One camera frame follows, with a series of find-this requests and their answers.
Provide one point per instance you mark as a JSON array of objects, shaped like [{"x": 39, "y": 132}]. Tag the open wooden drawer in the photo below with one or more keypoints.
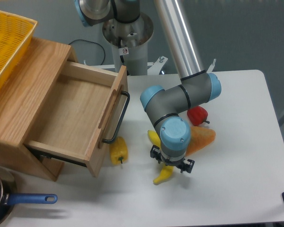
[{"x": 82, "y": 108}]

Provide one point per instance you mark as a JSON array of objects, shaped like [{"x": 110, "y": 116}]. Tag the red toy bell pepper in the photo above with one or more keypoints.
[{"x": 197, "y": 115}]

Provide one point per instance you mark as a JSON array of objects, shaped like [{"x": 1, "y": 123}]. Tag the yellow toy banana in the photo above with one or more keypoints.
[{"x": 166, "y": 171}]

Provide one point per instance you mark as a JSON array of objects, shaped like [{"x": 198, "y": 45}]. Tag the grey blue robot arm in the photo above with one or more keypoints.
[{"x": 197, "y": 85}]

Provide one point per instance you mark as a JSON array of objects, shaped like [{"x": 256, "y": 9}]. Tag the wooden drawer cabinet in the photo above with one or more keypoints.
[{"x": 21, "y": 99}]

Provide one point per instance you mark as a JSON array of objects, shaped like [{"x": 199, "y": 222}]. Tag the yellow plastic mesh basket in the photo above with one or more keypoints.
[{"x": 15, "y": 36}]

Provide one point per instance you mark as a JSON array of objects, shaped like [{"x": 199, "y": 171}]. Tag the orange toy sandwich triangle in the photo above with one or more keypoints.
[{"x": 200, "y": 138}]

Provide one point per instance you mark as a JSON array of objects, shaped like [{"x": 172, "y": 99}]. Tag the black pan blue handle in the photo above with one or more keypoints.
[{"x": 9, "y": 195}]

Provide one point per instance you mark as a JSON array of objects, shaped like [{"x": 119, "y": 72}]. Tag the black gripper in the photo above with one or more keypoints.
[{"x": 184, "y": 165}]

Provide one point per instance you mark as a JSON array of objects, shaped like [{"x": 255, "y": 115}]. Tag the yellow toy bell pepper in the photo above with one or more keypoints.
[{"x": 118, "y": 151}]

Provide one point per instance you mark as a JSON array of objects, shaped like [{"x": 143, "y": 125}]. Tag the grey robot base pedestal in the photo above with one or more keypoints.
[{"x": 129, "y": 44}]

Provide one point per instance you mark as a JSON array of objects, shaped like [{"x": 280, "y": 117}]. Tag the black metal drawer handle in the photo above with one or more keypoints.
[{"x": 112, "y": 140}]

